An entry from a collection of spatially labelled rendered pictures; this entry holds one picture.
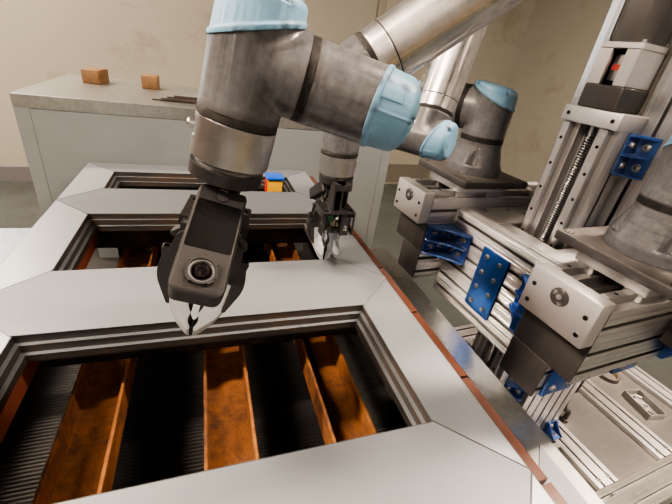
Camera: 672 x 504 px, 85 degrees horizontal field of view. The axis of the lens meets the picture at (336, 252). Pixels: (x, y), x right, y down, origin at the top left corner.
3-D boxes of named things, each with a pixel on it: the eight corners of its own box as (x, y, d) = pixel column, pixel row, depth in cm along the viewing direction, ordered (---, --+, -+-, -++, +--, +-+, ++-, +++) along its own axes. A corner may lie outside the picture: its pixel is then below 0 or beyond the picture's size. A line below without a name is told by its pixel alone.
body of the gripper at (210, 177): (243, 250, 47) (266, 161, 42) (237, 289, 40) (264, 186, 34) (180, 236, 45) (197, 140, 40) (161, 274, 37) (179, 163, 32)
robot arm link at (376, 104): (400, 72, 41) (307, 33, 38) (438, 80, 32) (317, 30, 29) (374, 139, 45) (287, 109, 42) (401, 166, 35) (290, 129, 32)
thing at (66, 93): (12, 106, 111) (8, 92, 110) (70, 84, 161) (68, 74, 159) (394, 136, 154) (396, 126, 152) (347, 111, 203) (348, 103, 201)
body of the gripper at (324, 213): (318, 238, 76) (325, 182, 70) (308, 221, 83) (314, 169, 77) (353, 238, 78) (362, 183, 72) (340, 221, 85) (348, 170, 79)
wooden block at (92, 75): (99, 84, 145) (97, 70, 142) (82, 82, 143) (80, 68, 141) (109, 81, 155) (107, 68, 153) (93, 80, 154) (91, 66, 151)
